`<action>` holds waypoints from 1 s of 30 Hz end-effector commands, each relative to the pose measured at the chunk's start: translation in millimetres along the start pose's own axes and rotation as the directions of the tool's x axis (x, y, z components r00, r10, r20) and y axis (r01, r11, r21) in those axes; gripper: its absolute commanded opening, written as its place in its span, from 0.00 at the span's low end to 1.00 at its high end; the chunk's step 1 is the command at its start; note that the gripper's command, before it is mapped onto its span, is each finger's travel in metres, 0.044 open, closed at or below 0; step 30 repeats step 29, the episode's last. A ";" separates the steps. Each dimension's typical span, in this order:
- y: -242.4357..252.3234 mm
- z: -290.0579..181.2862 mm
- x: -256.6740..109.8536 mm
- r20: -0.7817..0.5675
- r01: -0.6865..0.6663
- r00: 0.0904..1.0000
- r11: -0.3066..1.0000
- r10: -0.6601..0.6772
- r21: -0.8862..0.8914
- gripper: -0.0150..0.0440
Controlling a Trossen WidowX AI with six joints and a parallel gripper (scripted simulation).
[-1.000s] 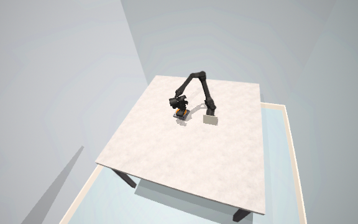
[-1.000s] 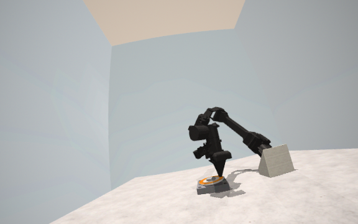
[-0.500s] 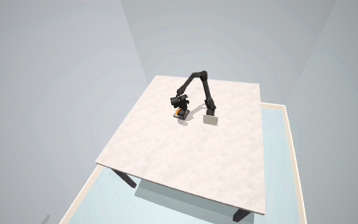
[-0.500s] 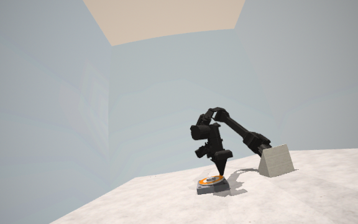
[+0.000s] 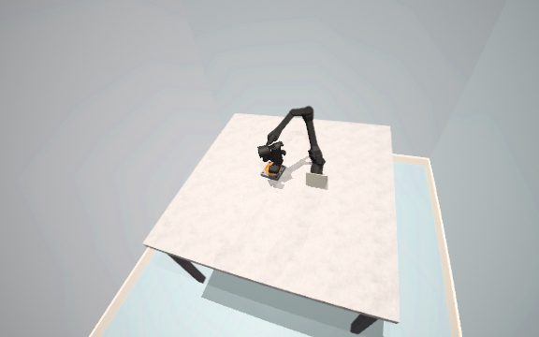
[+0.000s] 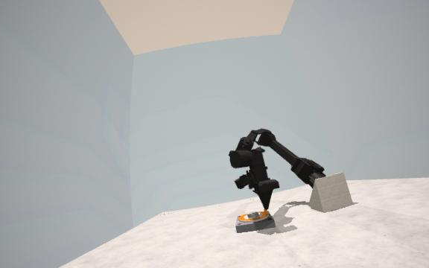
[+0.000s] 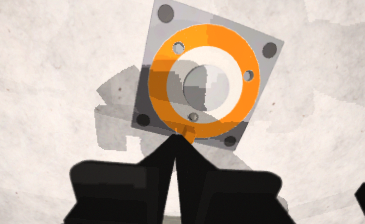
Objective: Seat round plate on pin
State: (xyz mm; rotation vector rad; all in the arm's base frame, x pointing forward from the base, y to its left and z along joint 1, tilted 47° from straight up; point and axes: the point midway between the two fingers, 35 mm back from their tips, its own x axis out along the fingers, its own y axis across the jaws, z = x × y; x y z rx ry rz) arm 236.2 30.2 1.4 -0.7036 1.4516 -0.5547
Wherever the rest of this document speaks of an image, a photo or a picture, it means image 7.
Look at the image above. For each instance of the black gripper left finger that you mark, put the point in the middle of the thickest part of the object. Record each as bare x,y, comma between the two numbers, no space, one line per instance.
148,180

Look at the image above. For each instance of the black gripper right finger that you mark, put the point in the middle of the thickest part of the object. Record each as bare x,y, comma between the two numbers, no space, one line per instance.
198,179

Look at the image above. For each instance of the orange round plate with tab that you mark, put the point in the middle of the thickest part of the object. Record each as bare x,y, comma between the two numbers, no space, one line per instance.
203,44

